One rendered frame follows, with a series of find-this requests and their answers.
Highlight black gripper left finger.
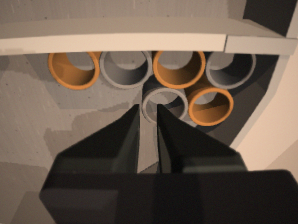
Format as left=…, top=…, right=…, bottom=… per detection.
left=48, top=104, right=140, bottom=174

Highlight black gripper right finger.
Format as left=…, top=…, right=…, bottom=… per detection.
left=157, top=104, right=248, bottom=173

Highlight grey metal bushing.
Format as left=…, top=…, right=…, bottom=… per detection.
left=142, top=74, right=188, bottom=125
left=99, top=51, right=152, bottom=89
left=203, top=51, right=256, bottom=89

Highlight bronze bushing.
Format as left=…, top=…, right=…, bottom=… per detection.
left=47, top=51, right=102, bottom=90
left=184, top=73, right=233, bottom=126
left=152, top=51, right=205, bottom=89

